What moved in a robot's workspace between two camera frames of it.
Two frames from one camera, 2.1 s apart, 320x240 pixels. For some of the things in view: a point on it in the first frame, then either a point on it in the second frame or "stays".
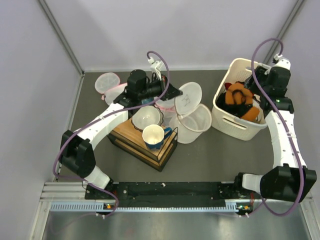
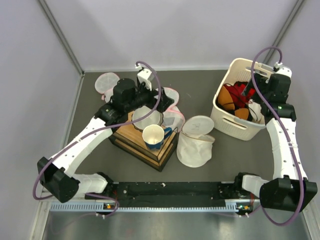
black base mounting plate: (167, 194) stays
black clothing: (236, 110) to (231, 109)
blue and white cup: (154, 135) stays
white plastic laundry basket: (237, 70) stays
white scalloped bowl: (145, 115) stays
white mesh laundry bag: (193, 119) to (194, 145)
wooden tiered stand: (130, 140) stays
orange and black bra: (237, 93) to (225, 100)
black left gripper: (172, 92) to (164, 101)
